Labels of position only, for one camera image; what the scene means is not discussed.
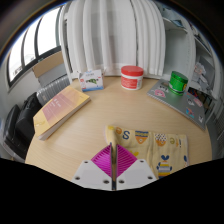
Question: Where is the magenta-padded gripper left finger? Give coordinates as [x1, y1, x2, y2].
[70, 142, 115, 192]

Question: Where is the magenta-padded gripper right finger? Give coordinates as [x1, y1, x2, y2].
[113, 143, 158, 192]

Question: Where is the yellow patterned towel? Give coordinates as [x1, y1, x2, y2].
[104, 124, 190, 180]

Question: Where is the yellow and pink book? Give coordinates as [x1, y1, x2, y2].
[32, 85, 92, 142]

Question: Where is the grey laptop with stickers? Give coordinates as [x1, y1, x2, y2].
[146, 78, 208, 132]

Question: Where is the black bag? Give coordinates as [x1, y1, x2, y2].
[2, 92, 43, 161]

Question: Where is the grey ribbed radiator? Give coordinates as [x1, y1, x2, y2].
[35, 74, 72, 106]

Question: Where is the small white and blue box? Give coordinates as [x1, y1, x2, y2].
[78, 69, 105, 93]

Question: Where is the white jar with red lid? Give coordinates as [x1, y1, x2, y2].
[120, 65, 145, 91]

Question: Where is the green round can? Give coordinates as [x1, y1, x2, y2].
[168, 70, 190, 97]

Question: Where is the brown cardboard box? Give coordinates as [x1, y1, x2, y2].
[32, 50, 68, 79]

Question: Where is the white shelf unit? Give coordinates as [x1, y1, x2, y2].
[163, 9, 218, 113]

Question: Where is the dark-framed window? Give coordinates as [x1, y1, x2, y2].
[6, 6, 63, 89]

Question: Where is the white curtain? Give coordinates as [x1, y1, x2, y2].
[59, 0, 167, 81]

